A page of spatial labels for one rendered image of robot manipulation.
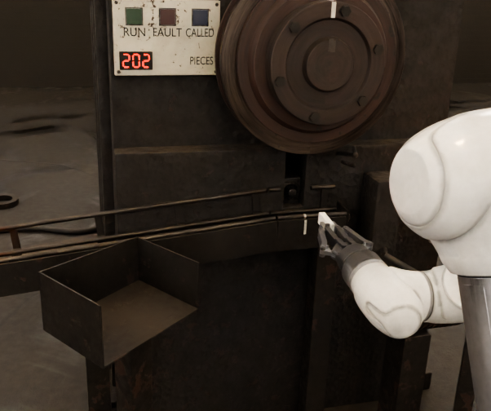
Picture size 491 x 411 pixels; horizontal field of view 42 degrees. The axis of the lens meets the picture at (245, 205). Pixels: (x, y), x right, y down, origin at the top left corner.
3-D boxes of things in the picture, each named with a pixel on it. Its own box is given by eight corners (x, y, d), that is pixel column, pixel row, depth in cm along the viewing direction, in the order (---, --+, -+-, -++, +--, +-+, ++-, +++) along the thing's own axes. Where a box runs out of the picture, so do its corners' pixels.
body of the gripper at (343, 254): (338, 283, 136) (324, 261, 144) (375, 280, 138) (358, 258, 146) (343, 252, 133) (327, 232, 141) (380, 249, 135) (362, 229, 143)
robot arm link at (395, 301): (342, 302, 131) (399, 302, 135) (373, 350, 118) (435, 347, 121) (353, 257, 127) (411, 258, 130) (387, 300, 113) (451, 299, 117)
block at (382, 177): (353, 248, 185) (361, 170, 177) (378, 246, 187) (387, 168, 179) (369, 263, 176) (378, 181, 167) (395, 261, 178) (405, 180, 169)
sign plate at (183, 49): (114, 74, 157) (111, -3, 151) (217, 73, 163) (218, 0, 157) (115, 75, 155) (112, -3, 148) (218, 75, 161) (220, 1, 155)
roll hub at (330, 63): (262, 121, 151) (267, -2, 141) (370, 119, 157) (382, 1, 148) (268, 127, 145) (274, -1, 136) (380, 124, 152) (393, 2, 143)
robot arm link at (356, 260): (387, 297, 134) (375, 281, 139) (394, 259, 130) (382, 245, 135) (347, 301, 131) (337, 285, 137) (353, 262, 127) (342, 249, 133)
